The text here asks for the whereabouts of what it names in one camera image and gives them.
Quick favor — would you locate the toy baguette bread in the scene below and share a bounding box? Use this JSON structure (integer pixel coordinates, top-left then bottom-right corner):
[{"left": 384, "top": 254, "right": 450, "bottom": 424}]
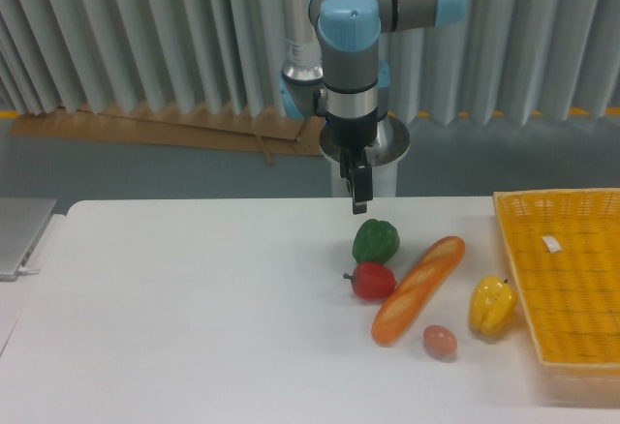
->
[{"left": 371, "top": 236, "right": 466, "bottom": 347}]

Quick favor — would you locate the red toy bell pepper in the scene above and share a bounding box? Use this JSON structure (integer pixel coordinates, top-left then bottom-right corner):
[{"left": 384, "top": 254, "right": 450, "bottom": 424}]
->
[{"left": 343, "top": 261, "right": 397, "bottom": 301}]

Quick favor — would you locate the white label tag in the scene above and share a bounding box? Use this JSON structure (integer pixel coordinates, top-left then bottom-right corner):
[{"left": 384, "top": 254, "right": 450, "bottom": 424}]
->
[{"left": 542, "top": 235, "right": 562, "bottom": 254}]

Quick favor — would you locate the yellow toy bell pepper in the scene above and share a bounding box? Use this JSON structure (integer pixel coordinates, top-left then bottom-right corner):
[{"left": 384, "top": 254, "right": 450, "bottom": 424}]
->
[{"left": 468, "top": 276, "right": 517, "bottom": 337}]

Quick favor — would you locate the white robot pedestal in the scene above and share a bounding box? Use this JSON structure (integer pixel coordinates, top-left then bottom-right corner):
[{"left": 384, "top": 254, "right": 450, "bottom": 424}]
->
[{"left": 320, "top": 112, "right": 410, "bottom": 197}]

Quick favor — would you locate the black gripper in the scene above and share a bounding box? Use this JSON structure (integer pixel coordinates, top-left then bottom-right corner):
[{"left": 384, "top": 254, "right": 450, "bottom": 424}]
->
[{"left": 325, "top": 109, "right": 378, "bottom": 213}]

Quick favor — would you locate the grey pleated curtain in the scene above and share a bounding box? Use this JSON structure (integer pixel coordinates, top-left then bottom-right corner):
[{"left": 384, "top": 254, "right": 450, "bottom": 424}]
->
[{"left": 1, "top": 0, "right": 619, "bottom": 124}]

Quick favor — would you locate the silver laptop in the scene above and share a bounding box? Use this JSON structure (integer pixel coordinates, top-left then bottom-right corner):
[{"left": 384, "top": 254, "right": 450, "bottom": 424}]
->
[{"left": 1, "top": 197, "right": 56, "bottom": 282}]

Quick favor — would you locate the yellow woven basket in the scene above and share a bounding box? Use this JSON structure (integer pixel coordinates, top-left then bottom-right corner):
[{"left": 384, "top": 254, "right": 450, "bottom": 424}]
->
[{"left": 493, "top": 188, "right": 619, "bottom": 372}]

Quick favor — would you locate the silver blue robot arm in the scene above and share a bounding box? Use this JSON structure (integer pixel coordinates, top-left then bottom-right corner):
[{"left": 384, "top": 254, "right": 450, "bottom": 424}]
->
[{"left": 279, "top": 0, "right": 468, "bottom": 215}]

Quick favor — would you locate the brown cardboard sheet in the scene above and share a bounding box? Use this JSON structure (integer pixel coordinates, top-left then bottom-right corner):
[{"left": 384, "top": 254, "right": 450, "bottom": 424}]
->
[{"left": 9, "top": 108, "right": 322, "bottom": 165}]

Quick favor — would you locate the green toy bell pepper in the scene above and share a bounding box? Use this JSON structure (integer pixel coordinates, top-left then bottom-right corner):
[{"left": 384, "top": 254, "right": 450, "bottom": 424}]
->
[{"left": 352, "top": 219, "right": 400, "bottom": 264}]

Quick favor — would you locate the brown toy egg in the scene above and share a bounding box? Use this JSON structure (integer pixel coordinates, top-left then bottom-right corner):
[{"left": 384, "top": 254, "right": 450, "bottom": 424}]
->
[{"left": 423, "top": 324, "right": 458, "bottom": 356}]

